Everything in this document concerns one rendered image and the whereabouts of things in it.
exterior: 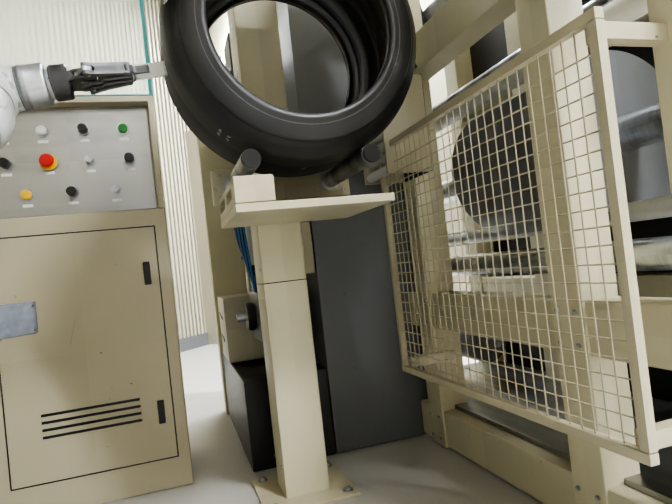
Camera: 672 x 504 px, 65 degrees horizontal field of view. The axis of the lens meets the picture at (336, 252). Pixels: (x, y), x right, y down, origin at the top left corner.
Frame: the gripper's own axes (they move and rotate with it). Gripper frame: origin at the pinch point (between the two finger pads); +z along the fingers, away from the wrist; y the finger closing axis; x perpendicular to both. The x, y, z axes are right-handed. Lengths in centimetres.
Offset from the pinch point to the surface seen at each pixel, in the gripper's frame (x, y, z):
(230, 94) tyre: 11.9, -12.6, 13.8
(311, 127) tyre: 21.7, -12.7, 29.2
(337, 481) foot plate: 116, 31, 24
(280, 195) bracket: 30.5, 25.1, 27.7
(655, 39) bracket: 28, -58, 75
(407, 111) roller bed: 15, 21, 71
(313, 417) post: 95, 27, 21
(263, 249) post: 44, 28, 19
